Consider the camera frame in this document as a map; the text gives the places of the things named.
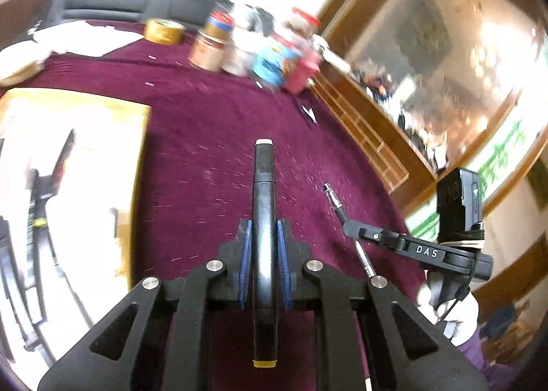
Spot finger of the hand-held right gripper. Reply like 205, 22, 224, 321
343, 220, 404, 252

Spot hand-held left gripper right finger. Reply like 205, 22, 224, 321
276, 219, 489, 391

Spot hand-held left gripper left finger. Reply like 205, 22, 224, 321
38, 220, 254, 391

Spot clear barrel ballpoint pen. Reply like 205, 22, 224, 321
324, 183, 378, 279

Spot yellow capped black marker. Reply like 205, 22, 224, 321
251, 138, 279, 370

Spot person's right hand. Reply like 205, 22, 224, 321
417, 277, 480, 347

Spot maroon velvet tablecloth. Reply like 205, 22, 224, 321
0, 18, 429, 391

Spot metal nail clipper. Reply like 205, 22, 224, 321
299, 103, 319, 127

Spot wooden framed glass cabinet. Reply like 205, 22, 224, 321
316, 0, 548, 220

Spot pink container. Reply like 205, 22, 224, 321
284, 48, 323, 94

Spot blue label container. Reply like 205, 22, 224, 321
252, 37, 301, 89

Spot yellow cardboard box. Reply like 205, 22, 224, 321
0, 88, 152, 280

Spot white plastic tub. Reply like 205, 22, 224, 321
222, 26, 267, 77

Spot striped plastic container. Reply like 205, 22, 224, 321
286, 7, 323, 40

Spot orange filled plastic jar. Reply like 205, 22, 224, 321
188, 9, 235, 73

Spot yellow tape roll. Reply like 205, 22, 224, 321
144, 18, 186, 47

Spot white paper sheets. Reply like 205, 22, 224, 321
29, 20, 143, 59

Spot white plastic bag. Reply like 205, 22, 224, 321
0, 41, 51, 87

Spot brown armchair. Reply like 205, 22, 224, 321
0, 0, 55, 43

